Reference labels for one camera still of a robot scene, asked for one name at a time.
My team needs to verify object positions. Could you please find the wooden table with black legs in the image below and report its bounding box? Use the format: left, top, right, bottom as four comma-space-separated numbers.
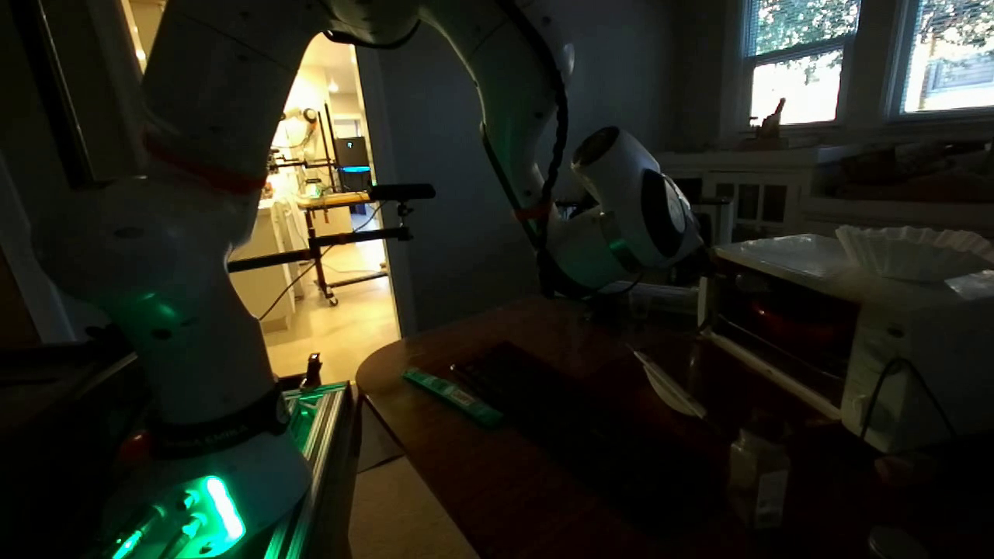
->
295, 185, 393, 309

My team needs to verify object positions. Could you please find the white microwave oven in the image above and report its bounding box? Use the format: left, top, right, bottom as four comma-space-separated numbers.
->
706, 229, 994, 455

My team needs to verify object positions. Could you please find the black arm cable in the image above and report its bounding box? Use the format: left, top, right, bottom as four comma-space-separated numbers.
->
476, 59, 575, 299

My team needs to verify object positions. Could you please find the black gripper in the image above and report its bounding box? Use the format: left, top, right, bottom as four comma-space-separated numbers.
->
617, 269, 721, 319

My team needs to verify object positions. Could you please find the bright window pane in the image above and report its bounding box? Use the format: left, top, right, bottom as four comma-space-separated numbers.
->
739, 0, 867, 133
894, 0, 994, 118

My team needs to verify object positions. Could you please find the small dark figurine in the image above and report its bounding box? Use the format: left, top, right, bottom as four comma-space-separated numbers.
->
745, 92, 792, 150

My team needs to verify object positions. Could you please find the white radiator cover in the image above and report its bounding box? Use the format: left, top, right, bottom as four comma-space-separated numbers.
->
662, 150, 833, 248

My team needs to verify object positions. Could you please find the small clear container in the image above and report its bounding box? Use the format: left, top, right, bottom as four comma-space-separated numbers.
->
721, 419, 798, 535

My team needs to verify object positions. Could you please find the thin black microwave cable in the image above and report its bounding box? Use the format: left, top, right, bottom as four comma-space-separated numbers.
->
854, 353, 964, 443

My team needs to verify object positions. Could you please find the aluminium robot mounting base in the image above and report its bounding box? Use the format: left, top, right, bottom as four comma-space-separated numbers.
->
96, 379, 363, 559

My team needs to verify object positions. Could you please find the black camera stand bar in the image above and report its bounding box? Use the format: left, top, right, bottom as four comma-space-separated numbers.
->
222, 180, 441, 280

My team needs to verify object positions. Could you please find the green ruler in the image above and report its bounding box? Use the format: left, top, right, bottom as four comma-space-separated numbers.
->
401, 364, 510, 434

